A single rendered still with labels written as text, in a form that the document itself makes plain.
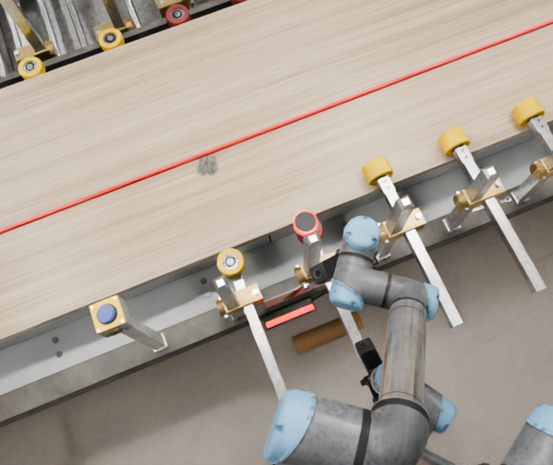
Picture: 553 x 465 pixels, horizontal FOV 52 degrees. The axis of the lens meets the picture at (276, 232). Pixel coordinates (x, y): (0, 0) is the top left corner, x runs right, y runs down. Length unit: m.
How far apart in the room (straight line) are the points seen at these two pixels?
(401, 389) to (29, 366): 1.38
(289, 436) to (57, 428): 1.88
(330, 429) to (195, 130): 1.18
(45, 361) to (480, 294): 1.77
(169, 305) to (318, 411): 1.13
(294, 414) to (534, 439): 0.39
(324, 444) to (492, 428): 1.76
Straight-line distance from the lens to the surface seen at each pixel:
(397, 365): 1.04
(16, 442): 2.76
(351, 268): 1.20
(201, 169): 1.76
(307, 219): 1.41
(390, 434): 0.92
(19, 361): 2.09
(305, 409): 0.91
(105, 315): 1.35
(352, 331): 1.66
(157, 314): 1.96
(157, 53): 2.02
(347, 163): 1.77
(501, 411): 2.63
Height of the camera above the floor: 2.49
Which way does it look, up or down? 72 degrees down
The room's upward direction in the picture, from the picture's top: 7 degrees counter-clockwise
